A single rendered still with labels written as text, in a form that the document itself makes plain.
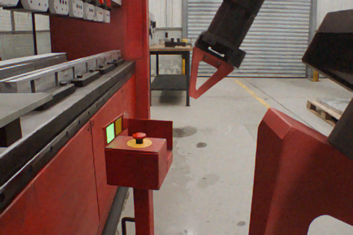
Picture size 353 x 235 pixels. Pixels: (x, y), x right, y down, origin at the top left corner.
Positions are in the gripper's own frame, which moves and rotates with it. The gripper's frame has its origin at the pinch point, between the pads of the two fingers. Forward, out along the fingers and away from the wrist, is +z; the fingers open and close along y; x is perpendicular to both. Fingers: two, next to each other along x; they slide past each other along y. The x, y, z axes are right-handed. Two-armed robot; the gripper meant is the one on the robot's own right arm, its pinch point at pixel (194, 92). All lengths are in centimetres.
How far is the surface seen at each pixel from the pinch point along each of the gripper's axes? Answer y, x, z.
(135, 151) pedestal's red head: -28.3, -2.9, 26.3
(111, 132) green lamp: -33.7, -11.5, 26.7
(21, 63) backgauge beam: -81, -66, 36
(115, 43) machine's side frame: -203, -53, 24
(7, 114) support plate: 14.8, -20.1, 9.8
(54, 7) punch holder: -59, -51, 4
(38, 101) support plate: 7.2, -20.0, 9.9
